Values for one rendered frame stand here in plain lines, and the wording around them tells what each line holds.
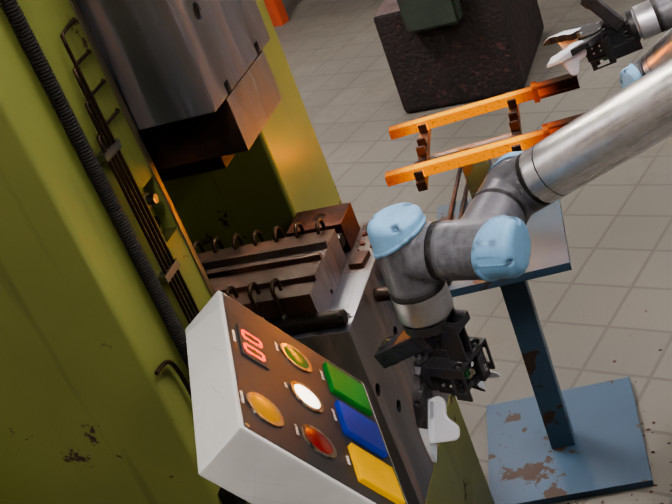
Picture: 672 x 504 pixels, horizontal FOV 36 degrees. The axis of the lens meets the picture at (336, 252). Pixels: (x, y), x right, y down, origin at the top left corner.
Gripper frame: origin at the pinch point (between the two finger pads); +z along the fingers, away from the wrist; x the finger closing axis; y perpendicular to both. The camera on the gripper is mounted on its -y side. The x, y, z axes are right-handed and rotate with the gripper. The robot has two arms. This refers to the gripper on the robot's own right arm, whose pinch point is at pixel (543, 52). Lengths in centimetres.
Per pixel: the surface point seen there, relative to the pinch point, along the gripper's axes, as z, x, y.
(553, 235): 11.8, -16.2, 34.9
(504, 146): 12.6, -23.0, 7.9
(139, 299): 61, -95, -20
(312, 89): 148, 314, 73
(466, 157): 20.7, -23.2, 7.0
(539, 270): 15.7, -28.7, 35.1
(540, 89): 3.8, 2.2, 8.5
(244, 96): 41, -65, -35
